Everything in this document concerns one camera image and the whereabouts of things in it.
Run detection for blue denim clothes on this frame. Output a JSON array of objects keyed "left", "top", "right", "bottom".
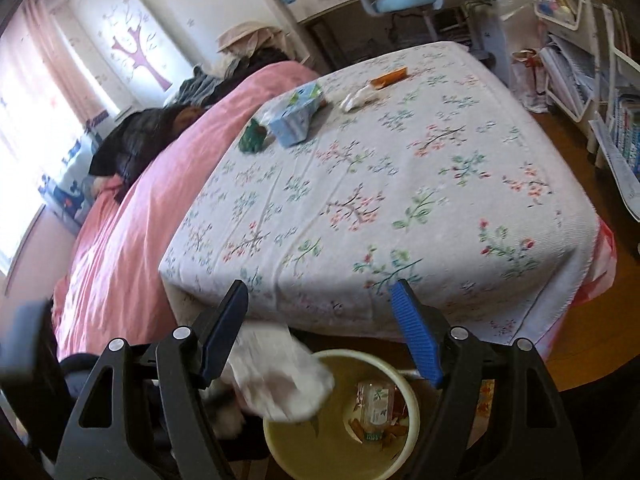
[{"left": 177, "top": 66, "right": 227, "bottom": 107}]

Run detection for beige cloth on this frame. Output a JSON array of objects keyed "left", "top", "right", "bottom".
[{"left": 217, "top": 21, "right": 282, "bottom": 54}]

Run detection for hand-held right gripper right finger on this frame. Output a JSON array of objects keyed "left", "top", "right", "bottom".
[{"left": 389, "top": 279, "right": 586, "bottom": 480}]

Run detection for pink blanket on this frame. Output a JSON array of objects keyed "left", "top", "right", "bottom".
[{"left": 52, "top": 60, "right": 321, "bottom": 361}]

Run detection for white book cart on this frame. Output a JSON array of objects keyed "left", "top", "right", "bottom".
[{"left": 530, "top": 0, "right": 640, "bottom": 241}]

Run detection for small white tissue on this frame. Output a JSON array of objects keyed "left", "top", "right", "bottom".
[{"left": 340, "top": 85, "right": 381, "bottom": 113}]

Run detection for clear plastic bag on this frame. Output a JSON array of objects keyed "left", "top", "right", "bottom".
[{"left": 495, "top": 0, "right": 551, "bottom": 92}]

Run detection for clear plastic bottle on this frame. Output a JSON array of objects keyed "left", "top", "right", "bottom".
[{"left": 356, "top": 381, "right": 396, "bottom": 444}]

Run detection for stack of papers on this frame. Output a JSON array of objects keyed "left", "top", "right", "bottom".
[{"left": 542, "top": 42, "right": 596, "bottom": 111}]

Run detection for light blue carton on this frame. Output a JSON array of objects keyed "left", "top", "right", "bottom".
[{"left": 261, "top": 82, "right": 326, "bottom": 149}]

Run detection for large white tissue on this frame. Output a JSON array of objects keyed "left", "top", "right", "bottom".
[{"left": 207, "top": 322, "right": 336, "bottom": 441}]

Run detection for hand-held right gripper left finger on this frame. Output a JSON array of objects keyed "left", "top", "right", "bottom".
[{"left": 52, "top": 280, "right": 251, "bottom": 480}]

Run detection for white floral cloth cover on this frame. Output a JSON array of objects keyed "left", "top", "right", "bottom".
[{"left": 159, "top": 40, "right": 601, "bottom": 346}]

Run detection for pale yellow bin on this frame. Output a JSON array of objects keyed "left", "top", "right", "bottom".
[{"left": 262, "top": 350, "right": 421, "bottom": 480}]

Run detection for white printed paper sheet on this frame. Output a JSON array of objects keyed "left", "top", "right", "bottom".
[{"left": 592, "top": 115, "right": 640, "bottom": 211}]

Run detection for row of colourful books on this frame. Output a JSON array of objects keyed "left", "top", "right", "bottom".
[{"left": 612, "top": 90, "right": 640, "bottom": 182}]

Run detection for black puffer jacket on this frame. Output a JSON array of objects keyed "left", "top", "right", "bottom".
[{"left": 90, "top": 107, "right": 201, "bottom": 187}]

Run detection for white tote bag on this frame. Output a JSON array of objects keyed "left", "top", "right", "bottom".
[{"left": 510, "top": 50, "right": 551, "bottom": 114}]

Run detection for black clothing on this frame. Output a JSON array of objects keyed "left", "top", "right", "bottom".
[{"left": 220, "top": 47, "right": 292, "bottom": 92}]

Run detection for tree decal wardrobe door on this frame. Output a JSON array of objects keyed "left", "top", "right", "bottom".
[{"left": 70, "top": 0, "right": 201, "bottom": 97}]

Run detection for pink printed curtain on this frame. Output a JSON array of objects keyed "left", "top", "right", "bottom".
[{"left": 0, "top": 0, "right": 132, "bottom": 241}]

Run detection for brown furry item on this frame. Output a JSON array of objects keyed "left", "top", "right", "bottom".
[{"left": 167, "top": 105, "right": 202, "bottom": 127}]

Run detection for green packet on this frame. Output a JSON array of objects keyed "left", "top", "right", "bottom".
[{"left": 238, "top": 119, "right": 271, "bottom": 155}]

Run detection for yellow patterned mat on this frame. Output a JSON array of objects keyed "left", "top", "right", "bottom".
[{"left": 472, "top": 379, "right": 497, "bottom": 418}]

